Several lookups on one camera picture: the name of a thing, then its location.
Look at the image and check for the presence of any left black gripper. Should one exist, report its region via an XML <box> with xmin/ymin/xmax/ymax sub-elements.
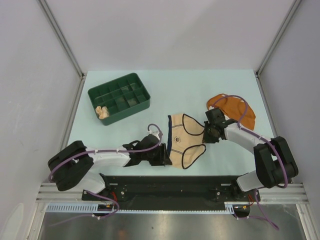
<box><xmin>142</xmin><ymin>143</ymin><xmax>172</xmax><ymax>166</ymax></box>

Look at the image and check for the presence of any beige navy-trimmed underwear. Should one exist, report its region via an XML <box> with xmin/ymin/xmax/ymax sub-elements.
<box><xmin>167</xmin><ymin>113</ymin><xmax>206</xmax><ymax>170</ymax></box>

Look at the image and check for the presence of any peach boxer underwear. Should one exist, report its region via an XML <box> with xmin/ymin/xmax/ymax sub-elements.
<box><xmin>95</xmin><ymin>106</ymin><xmax>110</xmax><ymax>120</ymax></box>

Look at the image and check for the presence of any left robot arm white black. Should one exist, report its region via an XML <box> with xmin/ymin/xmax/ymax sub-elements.
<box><xmin>47</xmin><ymin>133</ymin><xmax>173</xmax><ymax>200</ymax></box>

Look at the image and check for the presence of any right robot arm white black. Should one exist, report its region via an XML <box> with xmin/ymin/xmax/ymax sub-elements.
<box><xmin>202</xmin><ymin>108</ymin><xmax>299</xmax><ymax>201</ymax></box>

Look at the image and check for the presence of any orange brown underwear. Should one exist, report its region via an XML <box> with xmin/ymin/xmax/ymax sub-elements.
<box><xmin>206</xmin><ymin>93</ymin><xmax>256</xmax><ymax>131</ymax></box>

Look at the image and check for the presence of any green compartment tray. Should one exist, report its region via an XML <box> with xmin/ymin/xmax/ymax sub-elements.
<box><xmin>87</xmin><ymin>72</ymin><xmax>151</xmax><ymax>126</ymax></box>

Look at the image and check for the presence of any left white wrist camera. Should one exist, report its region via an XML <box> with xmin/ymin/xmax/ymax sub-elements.
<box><xmin>147</xmin><ymin>129</ymin><xmax>163</xmax><ymax>141</ymax></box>

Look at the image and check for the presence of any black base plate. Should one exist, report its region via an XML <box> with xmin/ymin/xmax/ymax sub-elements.
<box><xmin>81</xmin><ymin>175</ymin><xmax>260</xmax><ymax>210</ymax></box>

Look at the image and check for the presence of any white slotted cable duct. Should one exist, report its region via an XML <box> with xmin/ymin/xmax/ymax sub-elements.
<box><xmin>45</xmin><ymin>202</ymin><xmax>249</xmax><ymax>215</ymax></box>

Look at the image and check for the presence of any right aluminium frame post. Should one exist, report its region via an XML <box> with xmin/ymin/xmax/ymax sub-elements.
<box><xmin>255</xmin><ymin>0</ymin><xmax>303</xmax><ymax>78</ymax></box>

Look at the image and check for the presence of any aluminium frame post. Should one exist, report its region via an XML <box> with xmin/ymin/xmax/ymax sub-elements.
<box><xmin>36</xmin><ymin>0</ymin><xmax>85</xmax><ymax>80</ymax></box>
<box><xmin>255</xmin><ymin>0</ymin><xmax>303</xmax><ymax>78</ymax></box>

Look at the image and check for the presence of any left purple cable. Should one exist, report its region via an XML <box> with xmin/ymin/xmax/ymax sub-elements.
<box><xmin>47</xmin><ymin>123</ymin><xmax>163</xmax><ymax>186</ymax></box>

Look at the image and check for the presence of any left aluminium frame post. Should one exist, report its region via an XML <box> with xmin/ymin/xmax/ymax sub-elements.
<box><xmin>36</xmin><ymin>0</ymin><xmax>85</xmax><ymax>80</ymax></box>

